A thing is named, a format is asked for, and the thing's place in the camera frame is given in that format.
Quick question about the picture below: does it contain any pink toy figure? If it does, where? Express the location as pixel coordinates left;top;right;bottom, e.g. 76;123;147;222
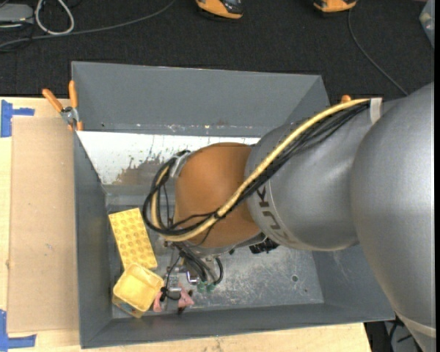
153;283;196;315

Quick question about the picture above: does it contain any yellow square cup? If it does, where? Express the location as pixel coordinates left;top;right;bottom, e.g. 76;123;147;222
111;262;166;319

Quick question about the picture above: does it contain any yellow studded flat block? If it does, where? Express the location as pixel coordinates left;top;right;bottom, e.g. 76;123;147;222
108;207;159;271

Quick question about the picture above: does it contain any brown cardboard board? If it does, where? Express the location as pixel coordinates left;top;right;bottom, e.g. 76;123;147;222
6;115;80;335

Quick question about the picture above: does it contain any grey metal bin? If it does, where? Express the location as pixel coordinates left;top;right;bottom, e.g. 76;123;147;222
70;60;396;349

